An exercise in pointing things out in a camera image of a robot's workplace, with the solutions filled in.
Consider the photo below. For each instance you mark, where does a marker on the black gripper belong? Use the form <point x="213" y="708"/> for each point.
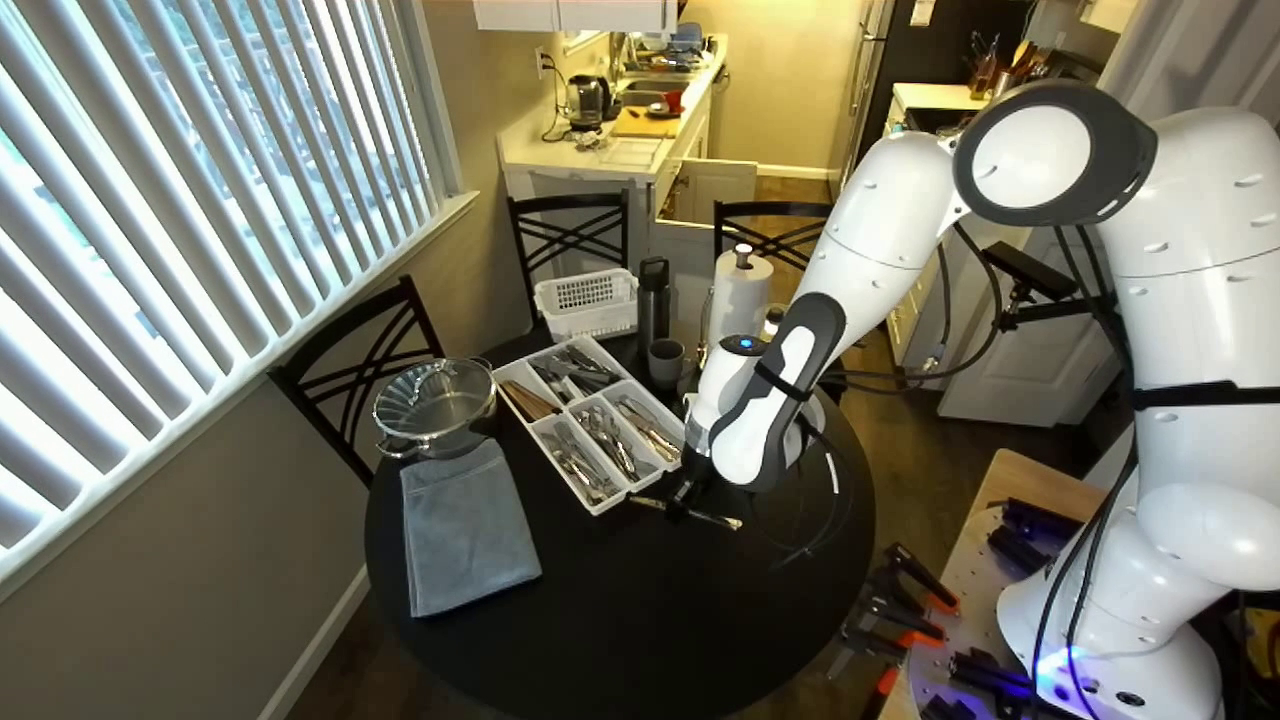
<point x="695" y="482"/>

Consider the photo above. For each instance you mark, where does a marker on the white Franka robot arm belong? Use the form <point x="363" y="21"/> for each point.
<point x="1200" y="264"/>

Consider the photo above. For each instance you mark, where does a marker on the white plastic utensil organizer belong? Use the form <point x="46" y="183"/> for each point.
<point x="533" y="436"/>

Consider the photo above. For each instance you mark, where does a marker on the wooden utensil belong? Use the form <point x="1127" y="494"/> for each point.
<point x="530" y="403"/>

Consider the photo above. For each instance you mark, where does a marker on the white kitchen counter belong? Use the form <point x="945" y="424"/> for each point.
<point x="602" y="154"/>

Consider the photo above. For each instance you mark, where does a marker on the countertop utensil holder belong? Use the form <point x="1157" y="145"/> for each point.
<point x="1005" y="61"/>

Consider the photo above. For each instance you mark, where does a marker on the grey mug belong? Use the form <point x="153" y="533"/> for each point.
<point x="664" y="363"/>

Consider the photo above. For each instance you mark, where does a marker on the tall black bottle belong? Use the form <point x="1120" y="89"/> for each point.
<point x="655" y="302"/>

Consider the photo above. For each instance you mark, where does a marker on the white paper towel roll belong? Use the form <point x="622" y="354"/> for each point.
<point x="737" y="302"/>

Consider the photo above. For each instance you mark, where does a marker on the grey cloth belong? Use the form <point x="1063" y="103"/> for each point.
<point x="467" y="533"/>

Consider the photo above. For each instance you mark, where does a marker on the white plastic basket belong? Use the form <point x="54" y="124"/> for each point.
<point x="585" y="307"/>

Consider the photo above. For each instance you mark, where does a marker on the black orange bar clamp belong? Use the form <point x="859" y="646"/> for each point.
<point x="922" y="576"/>
<point x="885" y="681"/>
<point x="894" y="627"/>

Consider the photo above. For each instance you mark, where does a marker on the glass bowl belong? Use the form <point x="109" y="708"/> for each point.
<point x="433" y="403"/>

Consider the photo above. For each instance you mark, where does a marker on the black clamp block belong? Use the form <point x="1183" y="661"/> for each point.
<point x="1026" y="533"/>
<point x="987" y="675"/>

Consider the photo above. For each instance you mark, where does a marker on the white low cabinet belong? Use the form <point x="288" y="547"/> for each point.
<point x="1026" y="384"/>

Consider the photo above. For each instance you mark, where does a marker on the dark electric kettle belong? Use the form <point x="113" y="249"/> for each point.
<point x="590" y="107"/>

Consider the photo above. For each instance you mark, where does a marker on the white side counter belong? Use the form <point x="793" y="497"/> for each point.
<point x="924" y="98"/>

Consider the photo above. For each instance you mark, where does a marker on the white upper cabinet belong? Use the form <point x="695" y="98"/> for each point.
<point x="572" y="12"/>

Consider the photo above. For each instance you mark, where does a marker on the white vertical window blinds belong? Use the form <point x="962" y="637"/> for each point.
<point x="202" y="200"/>

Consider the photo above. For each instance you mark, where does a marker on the white door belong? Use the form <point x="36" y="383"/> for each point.
<point x="1200" y="52"/>

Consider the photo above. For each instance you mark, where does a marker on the wooden robot mount table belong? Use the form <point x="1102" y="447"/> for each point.
<point x="1022" y="479"/>

